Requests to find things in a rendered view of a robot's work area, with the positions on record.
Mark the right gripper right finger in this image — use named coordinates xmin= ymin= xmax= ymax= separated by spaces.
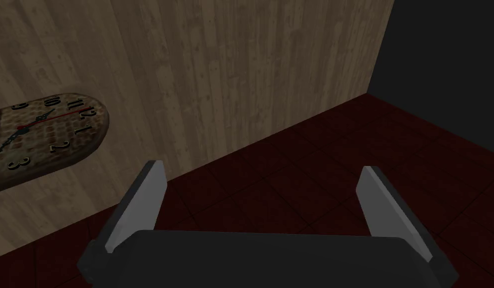
xmin=355 ymin=165 xmax=443 ymax=264

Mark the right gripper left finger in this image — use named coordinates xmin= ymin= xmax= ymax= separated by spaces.
xmin=95 ymin=159 xmax=168 ymax=255

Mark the brown round wall clock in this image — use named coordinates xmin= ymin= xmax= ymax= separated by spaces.
xmin=0 ymin=93 xmax=110 ymax=195

